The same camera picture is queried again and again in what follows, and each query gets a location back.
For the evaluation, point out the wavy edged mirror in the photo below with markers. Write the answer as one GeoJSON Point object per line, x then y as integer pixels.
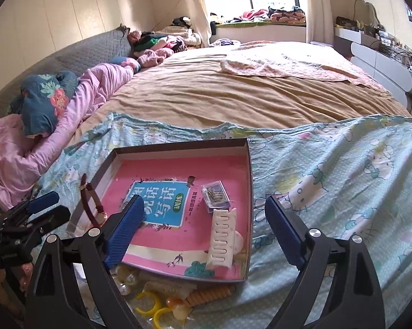
{"type": "Point", "coordinates": [365, 10]}

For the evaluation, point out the cluster of cosmetic containers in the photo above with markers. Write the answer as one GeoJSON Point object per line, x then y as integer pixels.
{"type": "Point", "coordinates": [384, 39]}

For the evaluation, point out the small blue floral pillow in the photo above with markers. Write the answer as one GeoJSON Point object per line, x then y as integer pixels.
{"type": "Point", "coordinates": [123, 62]}

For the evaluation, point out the pile of clothes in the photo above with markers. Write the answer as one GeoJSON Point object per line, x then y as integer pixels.
{"type": "Point", "coordinates": [157, 41]}

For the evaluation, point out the orange spiral hair clip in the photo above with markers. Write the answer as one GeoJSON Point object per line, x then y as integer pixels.
{"type": "Point", "coordinates": [206, 296]}

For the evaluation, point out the white dresser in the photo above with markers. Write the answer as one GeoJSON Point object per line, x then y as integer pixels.
{"type": "Point", "coordinates": [367, 58]}

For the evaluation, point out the heap of clothes and blankets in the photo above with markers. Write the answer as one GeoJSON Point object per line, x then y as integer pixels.
{"type": "Point", "coordinates": [281, 15]}

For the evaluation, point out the pink checked blanket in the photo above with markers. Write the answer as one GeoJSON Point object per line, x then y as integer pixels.
{"type": "Point", "coordinates": [295, 63]}

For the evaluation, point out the small clear jewelry case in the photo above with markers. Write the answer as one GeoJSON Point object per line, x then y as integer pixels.
{"type": "Point", "coordinates": [214, 193]}

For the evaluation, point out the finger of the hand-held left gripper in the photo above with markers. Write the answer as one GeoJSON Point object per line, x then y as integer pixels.
{"type": "Point", "coordinates": [53, 216]}
{"type": "Point", "coordinates": [44, 201]}

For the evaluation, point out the pink quilt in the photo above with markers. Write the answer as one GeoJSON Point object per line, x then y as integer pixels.
{"type": "Point", "coordinates": [20, 157]}

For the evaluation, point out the tan bedsheet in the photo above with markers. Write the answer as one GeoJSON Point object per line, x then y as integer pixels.
{"type": "Point", "coordinates": [226, 96]}

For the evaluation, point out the white comb hair clip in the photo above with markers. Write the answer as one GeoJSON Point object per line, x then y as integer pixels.
{"type": "Point", "coordinates": [221, 240]}

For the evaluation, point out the cream curtain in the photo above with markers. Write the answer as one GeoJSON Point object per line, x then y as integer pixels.
{"type": "Point", "coordinates": [195, 3]}
{"type": "Point", "coordinates": [317, 7]}

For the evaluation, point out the pink plush toy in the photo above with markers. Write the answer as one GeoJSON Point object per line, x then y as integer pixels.
{"type": "Point", "coordinates": [154, 58]}

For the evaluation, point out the large blue floral pillow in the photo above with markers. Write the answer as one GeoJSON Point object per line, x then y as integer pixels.
{"type": "Point", "coordinates": [44, 102]}

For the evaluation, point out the brown headband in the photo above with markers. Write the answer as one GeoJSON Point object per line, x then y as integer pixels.
{"type": "Point", "coordinates": [87, 195]}

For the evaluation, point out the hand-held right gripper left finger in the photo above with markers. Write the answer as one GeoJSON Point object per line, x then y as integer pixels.
{"type": "Point", "coordinates": [123, 233]}

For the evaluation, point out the white window seat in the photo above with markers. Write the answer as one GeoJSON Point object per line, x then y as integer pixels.
{"type": "Point", "coordinates": [260, 32]}

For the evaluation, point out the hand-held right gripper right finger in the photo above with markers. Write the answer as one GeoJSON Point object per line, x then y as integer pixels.
{"type": "Point", "coordinates": [284, 233]}

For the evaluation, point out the cartoon cat print blanket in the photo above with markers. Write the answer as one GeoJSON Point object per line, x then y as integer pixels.
{"type": "Point", "coordinates": [329, 178]}

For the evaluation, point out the grey quilted headboard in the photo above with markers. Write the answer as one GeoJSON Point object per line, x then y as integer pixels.
{"type": "Point", "coordinates": [89, 51]}

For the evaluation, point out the pink-lined cardboard box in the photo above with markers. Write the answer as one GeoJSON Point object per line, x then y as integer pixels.
{"type": "Point", "coordinates": [178, 164]}

